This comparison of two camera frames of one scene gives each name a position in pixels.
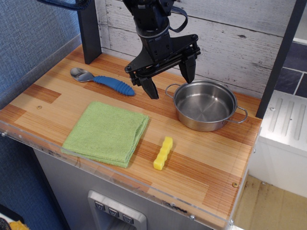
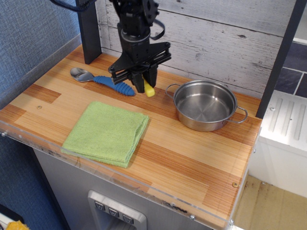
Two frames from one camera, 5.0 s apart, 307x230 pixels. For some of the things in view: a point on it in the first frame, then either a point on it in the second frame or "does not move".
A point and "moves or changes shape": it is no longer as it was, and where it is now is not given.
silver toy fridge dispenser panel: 108,213 does not move
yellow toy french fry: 158,164 moves or changes shape
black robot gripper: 161,53 → 139,56
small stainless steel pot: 206,106 does not move
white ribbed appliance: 280,155 does not move
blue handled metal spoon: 80,74 does not move
